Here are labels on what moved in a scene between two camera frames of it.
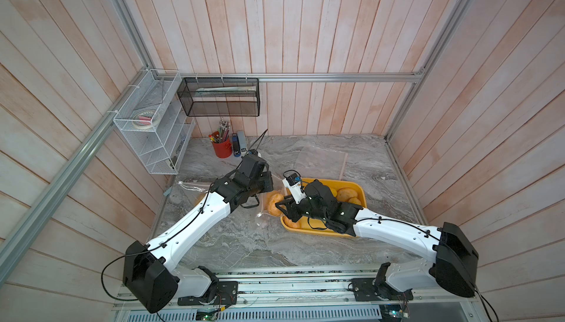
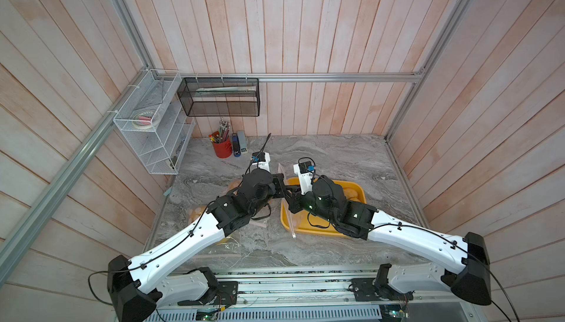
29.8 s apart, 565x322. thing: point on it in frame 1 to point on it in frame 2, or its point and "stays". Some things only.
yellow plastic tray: [344, 191] stays
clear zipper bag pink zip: [190, 194] to [229, 243]
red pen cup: [224, 150] stays
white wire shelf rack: [154, 119] stays
